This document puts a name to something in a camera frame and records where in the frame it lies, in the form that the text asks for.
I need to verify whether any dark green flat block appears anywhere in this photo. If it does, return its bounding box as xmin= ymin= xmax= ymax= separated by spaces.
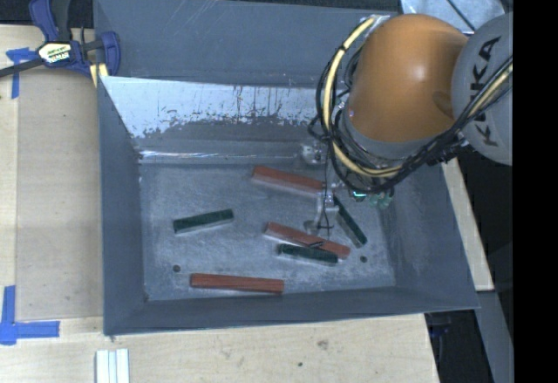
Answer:
xmin=172 ymin=208 xmax=235 ymax=236
xmin=332 ymin=195 xmax=369 ymax=250
xmin=276 ymin=243 xmax=341 ymax=267

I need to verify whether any pale wood flat board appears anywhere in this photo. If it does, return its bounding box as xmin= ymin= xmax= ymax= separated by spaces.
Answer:
xmin=15 ymin=69 xmax=106 ymax=322

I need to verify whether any red-brown flat block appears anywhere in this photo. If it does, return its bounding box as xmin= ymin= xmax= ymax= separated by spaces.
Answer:
xmin=262 ymin=221 xmax=352 ymax=261
xmin=188 ymin=272 xmax=286 ymax=297
xmin=250 ymin=165 xmax=328 ymax=200

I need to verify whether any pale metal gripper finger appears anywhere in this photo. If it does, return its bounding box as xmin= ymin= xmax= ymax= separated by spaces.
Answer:
xmin=301 ymin=143 xmax=327 ymax=166
xmin=303 ymin=190 xmax=340 ymax=238

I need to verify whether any grey metal bin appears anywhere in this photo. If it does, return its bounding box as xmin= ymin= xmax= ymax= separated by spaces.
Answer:
xmin=91 ymin=0 xmax=481 ymax=337

